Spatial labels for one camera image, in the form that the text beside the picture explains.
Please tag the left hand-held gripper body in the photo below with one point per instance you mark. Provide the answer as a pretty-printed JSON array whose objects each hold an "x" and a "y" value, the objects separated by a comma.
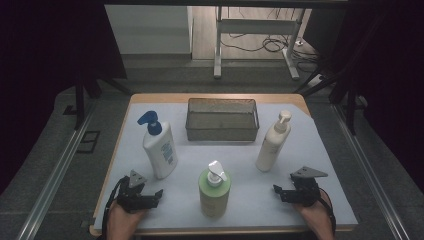
[{"x": 131, "y": 196}]

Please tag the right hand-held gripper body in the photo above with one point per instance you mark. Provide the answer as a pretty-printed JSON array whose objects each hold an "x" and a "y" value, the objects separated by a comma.
[{"x": 305, "y": 190}]

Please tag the white bottle with blue pump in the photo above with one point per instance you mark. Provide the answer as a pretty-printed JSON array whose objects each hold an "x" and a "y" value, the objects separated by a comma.
[{"x": 161, "y": 153}]

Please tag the cream pump lotion bottle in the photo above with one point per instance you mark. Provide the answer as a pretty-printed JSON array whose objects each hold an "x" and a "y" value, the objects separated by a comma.
[{"x": 273, "y": 143}]

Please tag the green bottle with white pump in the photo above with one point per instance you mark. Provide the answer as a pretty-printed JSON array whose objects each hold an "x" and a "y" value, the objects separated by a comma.
[{"x": 214, "y": 196}]

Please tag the person's left hand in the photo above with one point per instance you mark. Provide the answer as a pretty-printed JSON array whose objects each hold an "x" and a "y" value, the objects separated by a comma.
[{"x": 123, "y": 220}]

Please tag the person's right hand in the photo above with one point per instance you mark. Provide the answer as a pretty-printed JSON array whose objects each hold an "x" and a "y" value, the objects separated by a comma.
[{"x": 315, "y": 216}]

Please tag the pale blue table mat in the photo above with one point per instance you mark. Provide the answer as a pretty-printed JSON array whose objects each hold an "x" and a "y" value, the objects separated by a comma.
[{"x": 253, "y": 200}]

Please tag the black metal stand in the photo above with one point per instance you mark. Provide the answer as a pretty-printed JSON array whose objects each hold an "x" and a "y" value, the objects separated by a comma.
[{"x": 350, "y": 106}]

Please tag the white power strip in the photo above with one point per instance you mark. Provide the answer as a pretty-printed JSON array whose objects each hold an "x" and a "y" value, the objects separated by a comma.
[{"x": 315, "y": 81}]

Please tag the black tripod stand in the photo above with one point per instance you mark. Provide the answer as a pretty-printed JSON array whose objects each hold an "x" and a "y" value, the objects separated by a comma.
[{"x": 79, "y": 100}]

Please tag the dark curtain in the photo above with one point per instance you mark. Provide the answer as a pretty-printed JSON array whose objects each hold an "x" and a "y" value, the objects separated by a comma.
[
  {"x": 390, "y": 66},
  {"x": 40, "y": 66}
]

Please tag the white cabinet panel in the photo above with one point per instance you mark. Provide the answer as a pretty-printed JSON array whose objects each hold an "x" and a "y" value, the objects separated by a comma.
[{"x": 150, "y": 30}]

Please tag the aluminium rail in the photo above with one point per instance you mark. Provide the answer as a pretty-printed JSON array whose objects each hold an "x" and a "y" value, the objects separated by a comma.
[
  {"x": 53, "y": 180},
  {"x": 366, "y": 173}
]

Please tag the white metal stand frame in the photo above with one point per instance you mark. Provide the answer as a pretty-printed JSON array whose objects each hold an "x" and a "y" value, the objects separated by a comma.
[{"x": 256, "y": 26}]

